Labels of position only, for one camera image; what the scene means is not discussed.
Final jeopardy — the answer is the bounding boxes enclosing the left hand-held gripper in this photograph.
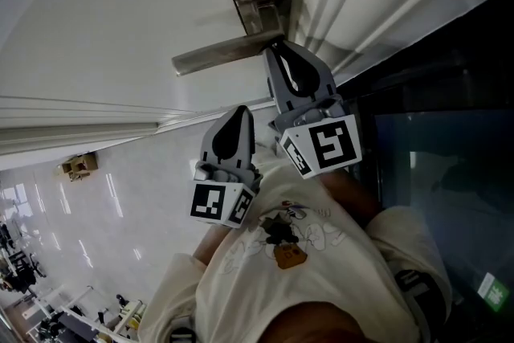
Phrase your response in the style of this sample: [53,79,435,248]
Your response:
[188,104,264,231]

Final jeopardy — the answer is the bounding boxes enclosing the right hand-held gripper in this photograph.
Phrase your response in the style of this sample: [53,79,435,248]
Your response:
[263,42,363,179]

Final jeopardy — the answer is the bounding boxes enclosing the person's right forearm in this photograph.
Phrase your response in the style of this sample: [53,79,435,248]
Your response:
[320,167,381,231]

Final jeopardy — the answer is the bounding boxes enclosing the black office chairs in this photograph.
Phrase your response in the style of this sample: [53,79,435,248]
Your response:
[0,223,47,296]

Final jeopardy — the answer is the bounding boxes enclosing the person's white trousers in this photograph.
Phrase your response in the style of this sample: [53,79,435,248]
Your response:
[255,141,288,174]

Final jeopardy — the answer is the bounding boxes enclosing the pale yellow rack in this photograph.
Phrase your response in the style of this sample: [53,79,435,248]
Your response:
[117,298,148,335]

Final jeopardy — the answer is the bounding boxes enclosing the cream cartoon print shirt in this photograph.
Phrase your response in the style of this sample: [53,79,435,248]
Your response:
[136,156,454,343]

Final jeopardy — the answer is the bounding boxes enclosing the white door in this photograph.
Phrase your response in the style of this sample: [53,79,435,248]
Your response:
[0,0,299,126]

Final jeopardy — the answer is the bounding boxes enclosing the metal door lever handle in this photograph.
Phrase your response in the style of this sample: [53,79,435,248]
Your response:
[171,31,283,78]

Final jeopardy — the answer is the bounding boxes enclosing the green sticker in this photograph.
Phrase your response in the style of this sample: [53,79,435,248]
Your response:
[477,272,512,312]

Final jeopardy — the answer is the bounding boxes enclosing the white metal table frame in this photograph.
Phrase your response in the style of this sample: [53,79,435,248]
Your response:
[22,284,100,343]

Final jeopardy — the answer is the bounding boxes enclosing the black sleeve armband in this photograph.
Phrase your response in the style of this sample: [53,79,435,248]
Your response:
[394,268,447,343]

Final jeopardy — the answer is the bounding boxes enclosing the person's left forearm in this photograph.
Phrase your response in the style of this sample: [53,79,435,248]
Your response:
[192,226,235,267]

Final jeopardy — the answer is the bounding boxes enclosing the dark glass partition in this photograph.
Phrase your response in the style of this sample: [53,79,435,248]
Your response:
[332,0,514,343]

